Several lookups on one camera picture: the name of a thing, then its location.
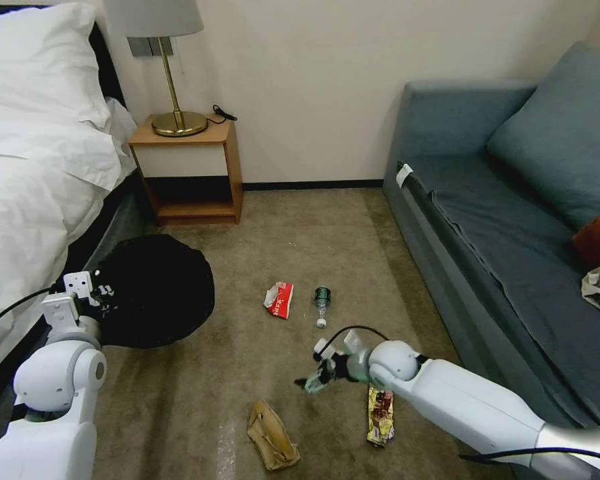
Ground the black trash bin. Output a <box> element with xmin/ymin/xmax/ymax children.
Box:
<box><xmin>87</xmin><ymin>233</ymin><xmax>217</xmax><ymax>351</ymax></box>

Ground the gold snack wrapper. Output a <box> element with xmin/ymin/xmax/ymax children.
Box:
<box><xmin>364</xmin><ymin>381</ymin><xmax>397</xmax><ymax>447</ymax></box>

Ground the clear plastic bottle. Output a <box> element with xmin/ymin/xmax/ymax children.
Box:
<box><xmin>311</xmin><ymin>285</ymin><xmax>335</xmax><ymax>330</ymax></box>

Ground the dark grey bed base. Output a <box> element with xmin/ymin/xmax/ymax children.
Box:
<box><xmin>0</xmin><ymin>191</ymin><xmax>154</xmax><ymax>437</ymax></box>

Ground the red white crumpled carton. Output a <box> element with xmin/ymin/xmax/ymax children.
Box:
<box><xmin>263</xmin><ymin>281</ymin><xmax>297</xmax><ymax>321</ymax></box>

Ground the crumpled brown paper bag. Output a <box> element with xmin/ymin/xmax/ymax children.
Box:
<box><xmin>247</xmin><ymin>397</ymin><xmax>301</xmax><ymax>473</ymax></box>

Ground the white duvet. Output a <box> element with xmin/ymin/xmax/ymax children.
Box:
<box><xmin>0</xmin><ymin>96</ymin><xmax>139</xmax><ymax>372</ymax></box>

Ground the wooden nightstand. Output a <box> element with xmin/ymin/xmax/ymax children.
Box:
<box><xmin>127</xmin><ymin>114</ymin><xmax>245</xmax><ymax>227</ymax></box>

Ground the dark baseboard strip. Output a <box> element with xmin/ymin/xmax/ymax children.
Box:
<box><xmin>241</xmin><ymin>181</ymin><xmax>385</xmax><ymax>193</ymax></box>

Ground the blue grey sofa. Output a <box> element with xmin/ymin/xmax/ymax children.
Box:
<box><xmin>381</xmin><ymin>79</ymin><xmax>600</xmax><ymax>480</ymax></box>

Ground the white sofa tag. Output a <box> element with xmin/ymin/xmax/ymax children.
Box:
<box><xmin>395</xmin><ymin>161</ymin><xmax>417</xmax><ymax>189</ymax></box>

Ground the brass lamp with grey shade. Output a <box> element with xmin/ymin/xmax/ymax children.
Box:
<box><xmin>101</xmin><ymin>0</ymin><xmax>209</xmax><ymax>139</ymax></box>

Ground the black headboard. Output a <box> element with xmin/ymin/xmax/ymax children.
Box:
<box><xmin>89</xmin><ymin>19</ymin><xmax>129</xmax><ymax>110</ymax></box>

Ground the white pillow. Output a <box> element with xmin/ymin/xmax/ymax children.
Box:
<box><xmin>0</xmin><ymin>0</ymin><xmax>115</xmax><ymax>157</ymax></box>

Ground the blue grey cushion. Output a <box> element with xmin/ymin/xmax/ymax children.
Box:
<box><xmin>485</xmin><ymin>40</ymin><xmax>600</xmax><ymax>232</ymax></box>

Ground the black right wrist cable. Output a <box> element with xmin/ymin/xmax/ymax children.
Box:
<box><xmin>311</xmin><ymin>325</ymin><xmax>389</xmax><ymax>360</ymax></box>

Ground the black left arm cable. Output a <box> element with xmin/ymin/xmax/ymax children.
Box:
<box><xmin>0</xmin><ymin>285</ymin><xmax>67</xmax><ymax>374</ymax></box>

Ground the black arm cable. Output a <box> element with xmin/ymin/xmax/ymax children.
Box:
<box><xmin>0</xmin><ymin>285</ymin><xmax>67</xmax><ymax>374</ymax></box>
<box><xmin>459</xmin><ymin>446</ymin><xmax>600</xmax><ymax>465</ymax></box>

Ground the black lamp cable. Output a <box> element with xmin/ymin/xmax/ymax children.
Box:
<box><xmin>206</xmin><ymin>103</ymin><xmax>239</xmax><ymax>127</ymax></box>

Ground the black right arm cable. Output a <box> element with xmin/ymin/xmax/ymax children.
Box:
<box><xmin>459</xmin><ymin>446</ymin><xmax>600</xmax><ymax>465</ymax></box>

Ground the grey wall switch panel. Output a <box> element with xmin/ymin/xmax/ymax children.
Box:
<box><xmin>127</xmin><ymin>35</ymin><xmax>175</xmax><ymax>59</ymax></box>

